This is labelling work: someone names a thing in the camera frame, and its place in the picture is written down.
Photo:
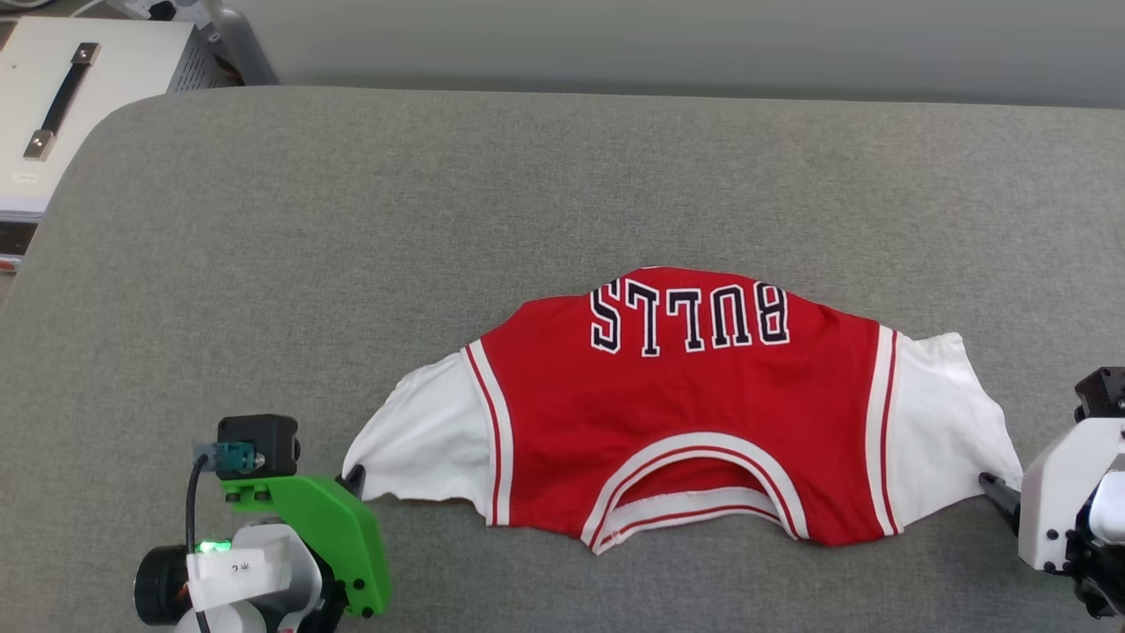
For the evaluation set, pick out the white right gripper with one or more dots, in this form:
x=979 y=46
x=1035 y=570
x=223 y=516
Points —
x=1059 y=501

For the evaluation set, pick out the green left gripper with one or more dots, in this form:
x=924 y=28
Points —
x=338 y=536

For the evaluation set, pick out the red and white Bulls jersey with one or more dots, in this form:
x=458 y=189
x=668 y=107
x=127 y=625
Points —
x=685 y=396

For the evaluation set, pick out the white metal case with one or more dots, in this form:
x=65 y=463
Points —
x=123 y=97

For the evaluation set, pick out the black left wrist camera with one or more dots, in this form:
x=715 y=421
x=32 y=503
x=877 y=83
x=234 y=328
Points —
x=259 y=444

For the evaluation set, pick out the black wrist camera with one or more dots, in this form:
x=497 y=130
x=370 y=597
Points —
x=1103 y=394
x=259 y=444

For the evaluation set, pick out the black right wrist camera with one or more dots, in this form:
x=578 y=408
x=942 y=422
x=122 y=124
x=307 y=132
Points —
x=1103 y=394

